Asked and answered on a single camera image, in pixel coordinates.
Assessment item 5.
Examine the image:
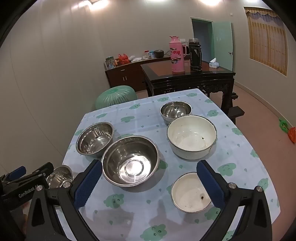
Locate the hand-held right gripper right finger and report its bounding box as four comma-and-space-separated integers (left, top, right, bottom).
196, 160, 273, 241

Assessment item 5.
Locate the small steel bowl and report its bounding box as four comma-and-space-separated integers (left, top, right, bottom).
160, 101, 192, 126
46, 165, 74, 190

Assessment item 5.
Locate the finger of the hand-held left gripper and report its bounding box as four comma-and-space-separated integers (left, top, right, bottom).
3, 166, 26, 183
31, 162, 55, 178

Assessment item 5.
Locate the small white enamel bowl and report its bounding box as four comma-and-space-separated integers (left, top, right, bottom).
171, 172, 213, 214

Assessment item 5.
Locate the dark wooden cabinet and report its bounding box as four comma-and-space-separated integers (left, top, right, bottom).
104, 54, 171, 92

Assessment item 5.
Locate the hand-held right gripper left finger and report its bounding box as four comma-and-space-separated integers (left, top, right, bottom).
25, 159, 103, 241

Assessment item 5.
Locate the pink thermos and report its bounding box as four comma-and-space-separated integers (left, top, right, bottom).
169, 35, 187, 73

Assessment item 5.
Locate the cloud print tablecloth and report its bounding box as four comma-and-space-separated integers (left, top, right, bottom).
57, 88, 281, 241

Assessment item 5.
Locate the dark wooden stool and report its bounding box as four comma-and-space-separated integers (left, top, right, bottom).
229, 105, 245, 126

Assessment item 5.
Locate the large steel bowl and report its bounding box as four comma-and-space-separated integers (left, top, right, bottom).
101, 136, 161, 187

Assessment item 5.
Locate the dark wooden table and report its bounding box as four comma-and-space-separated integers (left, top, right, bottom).
140, 56, 238, 117

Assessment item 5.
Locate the black thermos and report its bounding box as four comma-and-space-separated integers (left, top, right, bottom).
188, 38, 202, 72

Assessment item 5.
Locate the medium steel bowl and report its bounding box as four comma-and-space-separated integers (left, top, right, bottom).
76, 122, 115, 158

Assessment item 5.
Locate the yellow patterned curtain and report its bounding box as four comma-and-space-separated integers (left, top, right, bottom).
243, 6, 288, 76

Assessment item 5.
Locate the green plastic stool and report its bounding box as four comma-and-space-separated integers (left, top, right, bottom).
95, 85, 138, 110

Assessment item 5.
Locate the green door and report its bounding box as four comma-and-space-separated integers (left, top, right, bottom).
212, 21, 233, 71

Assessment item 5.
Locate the large white enamel bowl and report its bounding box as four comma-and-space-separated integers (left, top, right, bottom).
167, 115, 217, 160

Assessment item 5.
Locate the orange toy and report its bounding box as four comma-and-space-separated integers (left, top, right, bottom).
287, 127, 296, 144

